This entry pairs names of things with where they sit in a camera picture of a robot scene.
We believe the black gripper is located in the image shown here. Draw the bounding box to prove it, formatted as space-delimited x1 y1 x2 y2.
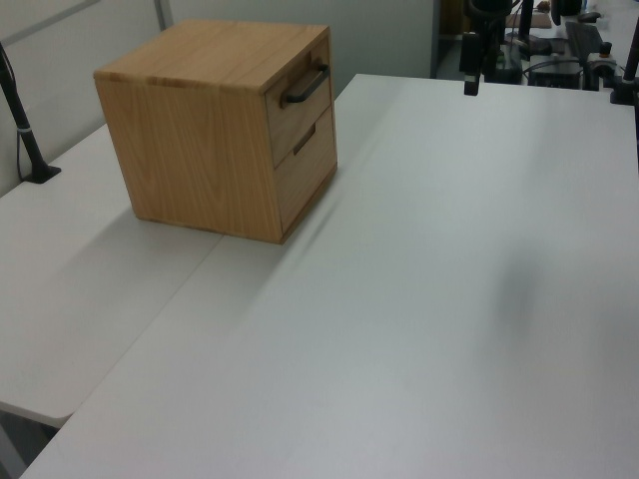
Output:
461 0 516 97

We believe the wooden drawer with slot grip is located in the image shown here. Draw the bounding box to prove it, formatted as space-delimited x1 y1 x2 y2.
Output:
274 106 339 237

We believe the wooden two-drawer cabinet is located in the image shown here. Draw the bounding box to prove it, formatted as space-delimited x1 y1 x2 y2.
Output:
93 18 339 245

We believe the black monitor stand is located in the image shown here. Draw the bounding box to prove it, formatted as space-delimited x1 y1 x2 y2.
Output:
507 0 551 57

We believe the black equipment box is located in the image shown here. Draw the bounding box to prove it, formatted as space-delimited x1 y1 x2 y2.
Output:
527 63 584 90

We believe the black office chair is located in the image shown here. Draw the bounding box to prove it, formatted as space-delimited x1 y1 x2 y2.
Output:
564 20 606 92

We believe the black pole with table clamp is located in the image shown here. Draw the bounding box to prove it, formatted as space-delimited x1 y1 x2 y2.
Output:
607 22 639 107

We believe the black camera stand pole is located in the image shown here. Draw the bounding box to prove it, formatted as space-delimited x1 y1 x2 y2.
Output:
0 42 64 185

